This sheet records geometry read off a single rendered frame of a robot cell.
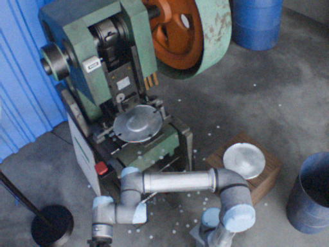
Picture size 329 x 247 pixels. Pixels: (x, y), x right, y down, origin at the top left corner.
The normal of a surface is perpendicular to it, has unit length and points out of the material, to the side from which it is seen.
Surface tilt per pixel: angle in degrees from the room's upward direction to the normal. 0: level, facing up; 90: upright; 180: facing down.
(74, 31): 45
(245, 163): 0
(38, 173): 0
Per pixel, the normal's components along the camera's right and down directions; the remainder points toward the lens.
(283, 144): -0.12, -0.66
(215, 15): 0.56, 0.37
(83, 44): 0.61, 0.54
